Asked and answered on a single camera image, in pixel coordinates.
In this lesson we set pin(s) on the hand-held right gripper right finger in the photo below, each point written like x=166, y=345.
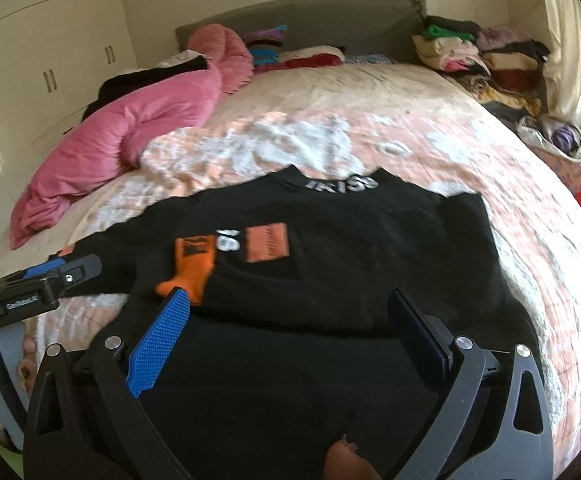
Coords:
x=420, y=345

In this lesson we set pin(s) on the striped colourful cloth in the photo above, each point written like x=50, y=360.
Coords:
x=265, y=45

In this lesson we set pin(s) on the white plastic bag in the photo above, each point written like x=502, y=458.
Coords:
x=560, y=137

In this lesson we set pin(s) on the black cloth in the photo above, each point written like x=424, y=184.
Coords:
x=120, y=82

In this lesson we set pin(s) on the peach patterned bedspread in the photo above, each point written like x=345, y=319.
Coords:
x=320, y=125

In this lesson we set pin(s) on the pink blanket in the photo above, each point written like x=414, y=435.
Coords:
x=120, y=125

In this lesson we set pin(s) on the cream wardrobe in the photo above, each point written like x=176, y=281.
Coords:
x=45, y=35

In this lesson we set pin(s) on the pile of folded clothes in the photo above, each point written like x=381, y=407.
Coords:
x=450, y=50

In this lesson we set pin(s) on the grey headboard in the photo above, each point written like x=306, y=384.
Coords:
x=345, y=25

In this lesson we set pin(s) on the red cloth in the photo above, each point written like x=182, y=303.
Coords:
x=315, y=57

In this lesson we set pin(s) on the cream curtain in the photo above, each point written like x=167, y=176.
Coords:
x=565, y=35

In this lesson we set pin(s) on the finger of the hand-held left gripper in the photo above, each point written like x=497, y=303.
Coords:
x=78, y=270

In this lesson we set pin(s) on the black sweater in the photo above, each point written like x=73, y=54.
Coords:
x=345, y=270

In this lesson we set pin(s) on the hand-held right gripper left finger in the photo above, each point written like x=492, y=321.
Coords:
x=160, y=340

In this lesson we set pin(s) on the blue patterned cloth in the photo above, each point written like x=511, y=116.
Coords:
x=370, y=59

